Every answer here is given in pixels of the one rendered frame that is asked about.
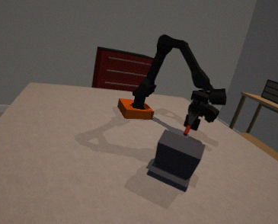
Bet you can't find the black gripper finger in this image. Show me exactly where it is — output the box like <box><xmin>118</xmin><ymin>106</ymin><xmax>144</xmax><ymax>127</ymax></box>
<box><xmin>186</xmin><ymin>114</ymin><xmax>201</xmax><ymax>128</ymax></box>
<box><xmin>188</xmin><ymin>104</ymin><xmax>204</xmax><ymax>126</ymax></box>

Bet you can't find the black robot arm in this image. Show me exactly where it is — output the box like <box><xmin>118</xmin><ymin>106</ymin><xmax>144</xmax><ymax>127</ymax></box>
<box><xmin>132</xmin><ymin>34</ymin><xmax>227</xmax><ymax>123</ymax></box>

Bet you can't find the dark grey square panel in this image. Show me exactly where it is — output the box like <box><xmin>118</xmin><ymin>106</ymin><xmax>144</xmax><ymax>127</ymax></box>
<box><xmin>147</xmin><ymin>130</ymin><xmax>206</xmax><ymax>192</ymax></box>

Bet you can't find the dark red peg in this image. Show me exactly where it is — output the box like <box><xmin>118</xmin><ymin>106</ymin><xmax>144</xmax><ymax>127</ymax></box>
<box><xmin>184</xmin><ymin>124</ymin><xmax>190</xmax><ymax>136</ymax></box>

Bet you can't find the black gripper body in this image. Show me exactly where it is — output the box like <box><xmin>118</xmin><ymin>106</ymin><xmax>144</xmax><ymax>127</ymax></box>
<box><xmin>184</xmin><ymin>91</ymin><xmax>209</xmax><ymax>130</ymax></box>

